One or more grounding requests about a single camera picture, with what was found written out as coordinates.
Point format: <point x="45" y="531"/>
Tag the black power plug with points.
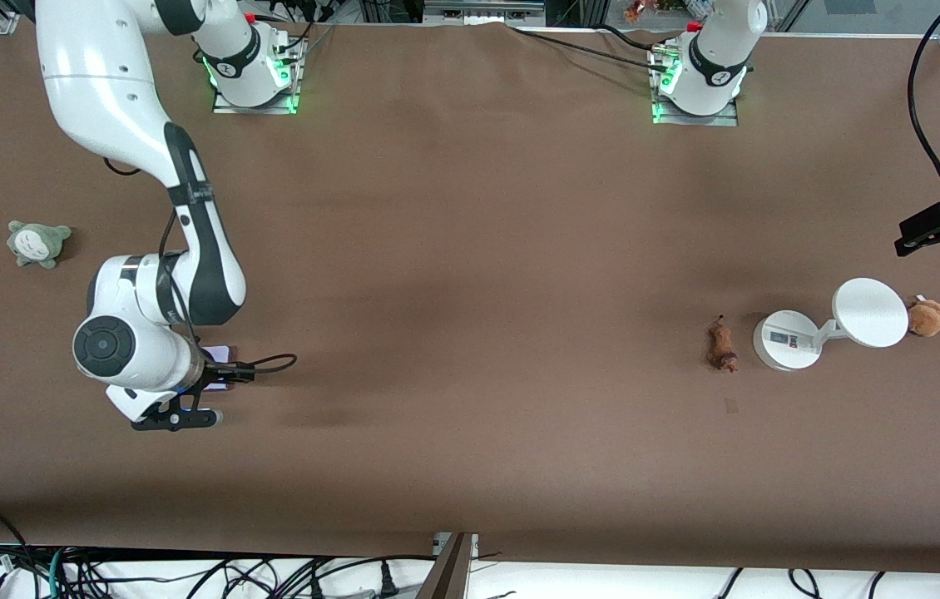
<point x="388" y="582"/>

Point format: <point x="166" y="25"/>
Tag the white round desk lamp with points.
<point x="869" y="312"/>

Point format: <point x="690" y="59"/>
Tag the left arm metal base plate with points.
<point x="695" y="120"/>

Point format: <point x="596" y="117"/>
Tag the grey green plush toy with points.
<point x="37" y="244"/>

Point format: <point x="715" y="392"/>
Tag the lavender phone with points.
<point x="220" y="353"/>

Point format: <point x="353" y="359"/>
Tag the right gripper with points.
<point x="217" y="375"/>

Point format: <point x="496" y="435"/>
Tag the silver metal bracket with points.
<point x="472" y="545"/>

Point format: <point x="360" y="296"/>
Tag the small orange figurine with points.
<point x="633" y="12"/>

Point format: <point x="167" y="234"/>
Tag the aluminium frame rail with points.
<point x="482" y="10"/>

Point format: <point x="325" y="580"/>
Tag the brown lion statue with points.
<point x="721" y="345"/>

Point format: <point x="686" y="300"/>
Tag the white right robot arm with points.
<point x="104" y="91"/>

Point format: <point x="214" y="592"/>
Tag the dark table support beam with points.
<point x="447" y="574"/>

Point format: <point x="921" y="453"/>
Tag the brown plush bear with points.
<point x="927" y="318"/>

